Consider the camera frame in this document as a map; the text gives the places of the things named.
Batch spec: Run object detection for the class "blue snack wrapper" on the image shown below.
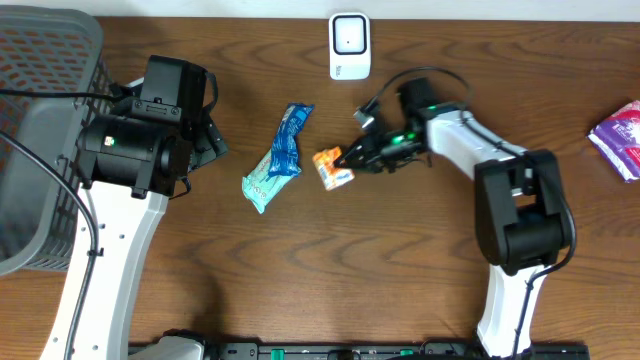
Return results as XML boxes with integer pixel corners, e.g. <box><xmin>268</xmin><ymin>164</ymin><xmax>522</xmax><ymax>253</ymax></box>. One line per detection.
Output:
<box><xmin>268</xmin><ymin>103</ymin><xmax>315</xmax><ymax>177</ymax></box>

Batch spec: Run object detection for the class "grey plastic mesh basket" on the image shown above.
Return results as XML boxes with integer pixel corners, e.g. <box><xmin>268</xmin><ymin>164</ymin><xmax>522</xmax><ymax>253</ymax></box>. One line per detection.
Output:
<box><xmin>1</xmin><ymin>5</ymin><xmax>112</xmax><ymax>274</ymax></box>

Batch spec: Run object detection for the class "white barcode scanner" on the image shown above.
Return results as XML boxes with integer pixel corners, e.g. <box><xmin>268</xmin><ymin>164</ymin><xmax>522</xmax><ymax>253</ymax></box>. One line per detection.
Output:
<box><xmin>328</xmin><ymin>12</ymin><xmax>372</xmax><ymax>81</ymax></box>

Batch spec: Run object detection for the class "purple Carefree pad pack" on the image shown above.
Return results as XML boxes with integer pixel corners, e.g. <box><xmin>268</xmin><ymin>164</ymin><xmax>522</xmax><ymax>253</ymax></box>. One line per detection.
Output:
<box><xmin>587</xmin><ymin>100</ymin><xmax>639</xmax><ymax>183</ymax></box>

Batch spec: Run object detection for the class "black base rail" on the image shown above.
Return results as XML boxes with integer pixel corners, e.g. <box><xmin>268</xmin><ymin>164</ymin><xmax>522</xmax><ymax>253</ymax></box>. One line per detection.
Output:
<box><xmin>127</xmin><ymin>341</ymin><xmax>592</xmax><ymax>360</ymax></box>

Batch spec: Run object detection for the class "orange Kleenex tissue pack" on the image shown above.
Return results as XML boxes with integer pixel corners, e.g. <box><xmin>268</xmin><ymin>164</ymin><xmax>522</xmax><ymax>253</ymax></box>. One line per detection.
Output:
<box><xmin>312</xmin><ymin>147</ymin><xmax>355</xmax><ymax>191</ymax></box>

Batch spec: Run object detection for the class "mint green wipes pack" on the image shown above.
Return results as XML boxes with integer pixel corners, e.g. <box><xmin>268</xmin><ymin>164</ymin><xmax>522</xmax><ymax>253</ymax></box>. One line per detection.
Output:
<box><xmin>242</xmin><ymin>151</ymin><xmax>301</xmax><ymax>214</ymax></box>

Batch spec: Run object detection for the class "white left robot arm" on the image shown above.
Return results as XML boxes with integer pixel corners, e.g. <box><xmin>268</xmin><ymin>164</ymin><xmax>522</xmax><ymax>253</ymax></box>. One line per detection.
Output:
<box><xmin>41</xmin><ymin>55</ymin><xmax>228</xmax><ymax>359</ymax></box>

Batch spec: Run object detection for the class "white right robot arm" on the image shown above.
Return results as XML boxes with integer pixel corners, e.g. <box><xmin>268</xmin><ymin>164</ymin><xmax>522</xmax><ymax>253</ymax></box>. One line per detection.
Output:
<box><xmin>333</xmin><ymin>77</ymin><xmax>577</xmax><ymax>359</ymax></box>

